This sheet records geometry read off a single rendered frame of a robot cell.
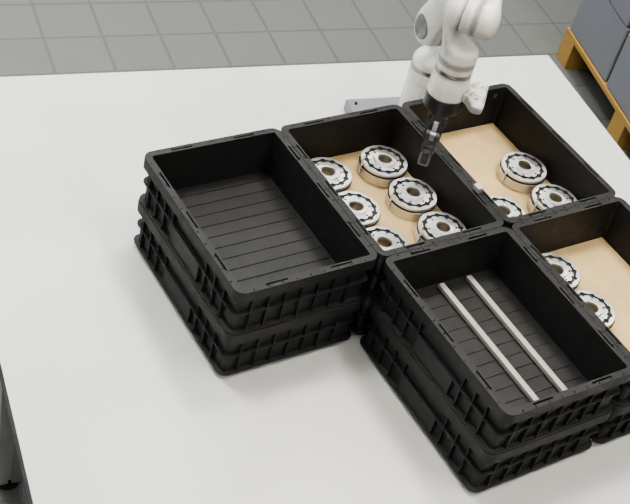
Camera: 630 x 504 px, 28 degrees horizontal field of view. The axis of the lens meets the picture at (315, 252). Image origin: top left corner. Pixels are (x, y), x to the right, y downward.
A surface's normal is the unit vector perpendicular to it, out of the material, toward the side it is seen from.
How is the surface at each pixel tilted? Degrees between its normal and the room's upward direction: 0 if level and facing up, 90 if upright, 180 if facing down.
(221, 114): 0
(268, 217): 0
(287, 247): 0
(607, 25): 90
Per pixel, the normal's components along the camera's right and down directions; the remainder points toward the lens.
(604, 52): -0.95, 0.02
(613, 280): 0.20, -0.72
